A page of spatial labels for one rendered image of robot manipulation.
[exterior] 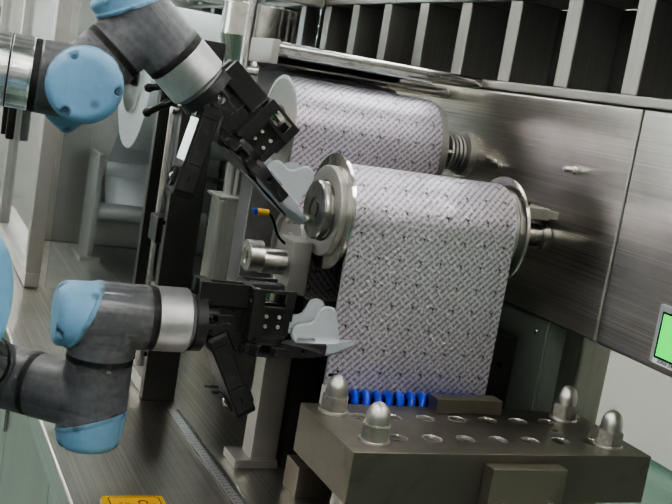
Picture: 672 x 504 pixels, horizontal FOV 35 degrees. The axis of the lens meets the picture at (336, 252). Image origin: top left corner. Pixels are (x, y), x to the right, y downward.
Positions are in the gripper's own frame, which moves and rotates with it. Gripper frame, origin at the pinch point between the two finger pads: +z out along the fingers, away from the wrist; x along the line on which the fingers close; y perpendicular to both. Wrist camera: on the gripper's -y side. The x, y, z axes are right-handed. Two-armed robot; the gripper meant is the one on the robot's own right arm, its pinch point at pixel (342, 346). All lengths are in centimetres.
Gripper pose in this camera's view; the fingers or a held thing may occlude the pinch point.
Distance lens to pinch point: 131.1
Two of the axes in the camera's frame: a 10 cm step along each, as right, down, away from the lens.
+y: 1.6, -9.7, -1.5
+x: -3.8, -2.0, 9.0
